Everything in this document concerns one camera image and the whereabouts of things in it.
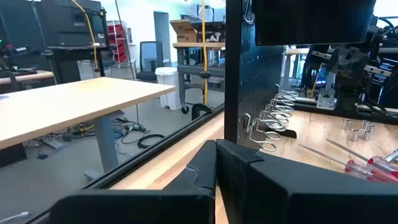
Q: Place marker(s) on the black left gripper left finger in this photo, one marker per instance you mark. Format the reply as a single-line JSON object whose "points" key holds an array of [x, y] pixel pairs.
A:
{"points": [[140, 205]]}

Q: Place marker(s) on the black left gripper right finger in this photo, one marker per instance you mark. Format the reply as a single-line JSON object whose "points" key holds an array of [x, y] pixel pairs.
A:
{"points": [[311, 202]]}

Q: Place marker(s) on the chrome socket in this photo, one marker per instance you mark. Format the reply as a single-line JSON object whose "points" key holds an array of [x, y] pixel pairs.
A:
{"points": [[372, 128], [354, 134], [346, 124], [364, 124], [367, 135]]}

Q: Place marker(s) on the chrome socket extension bar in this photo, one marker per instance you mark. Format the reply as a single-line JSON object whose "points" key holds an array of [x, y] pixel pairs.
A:
{"points": [[392, 155]]}

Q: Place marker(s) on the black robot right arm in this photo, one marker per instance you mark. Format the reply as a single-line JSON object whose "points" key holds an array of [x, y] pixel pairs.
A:
{"points": [[348, 62]]}

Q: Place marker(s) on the white trash bin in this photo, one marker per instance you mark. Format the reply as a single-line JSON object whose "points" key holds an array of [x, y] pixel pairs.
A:
{"points": [[168, 87]]}

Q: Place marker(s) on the light wooden desk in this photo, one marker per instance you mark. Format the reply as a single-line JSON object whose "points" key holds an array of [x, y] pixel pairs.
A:
{"points": [[62, 105]]}

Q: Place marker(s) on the black metal pegboard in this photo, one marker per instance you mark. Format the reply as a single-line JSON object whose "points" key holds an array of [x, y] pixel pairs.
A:
{"points": [[259, 77]]}

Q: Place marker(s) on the black office chair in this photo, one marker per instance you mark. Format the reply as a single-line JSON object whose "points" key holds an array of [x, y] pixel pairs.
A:
{"points": [[150, 59]]}

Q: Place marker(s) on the grey wood-topped workbench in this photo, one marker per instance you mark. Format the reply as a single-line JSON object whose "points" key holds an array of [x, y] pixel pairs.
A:
{"points": [[199, 70]]}

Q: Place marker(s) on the wooden round-edged table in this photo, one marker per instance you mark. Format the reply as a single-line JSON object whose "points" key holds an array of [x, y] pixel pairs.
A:
{"points": [[25, 76]]}

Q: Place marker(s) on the brown cardboard box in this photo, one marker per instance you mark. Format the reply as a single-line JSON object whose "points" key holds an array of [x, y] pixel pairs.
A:
{"points": [[183, 31]]}

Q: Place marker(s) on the black plastic pegboard bin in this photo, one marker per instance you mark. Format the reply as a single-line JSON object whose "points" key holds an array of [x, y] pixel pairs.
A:
{"points": [[311, 21]]}

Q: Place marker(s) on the black printed box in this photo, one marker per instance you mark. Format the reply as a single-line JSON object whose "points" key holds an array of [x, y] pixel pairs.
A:
{"points": [[211, 32]]}

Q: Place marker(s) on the black equipment cart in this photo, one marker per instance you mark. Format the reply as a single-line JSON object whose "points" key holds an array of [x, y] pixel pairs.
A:
{"points": [[71, 21]]}

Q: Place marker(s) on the silver metal bracket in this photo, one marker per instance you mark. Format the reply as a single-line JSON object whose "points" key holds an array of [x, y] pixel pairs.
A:
{"points": [[326, 99]]}

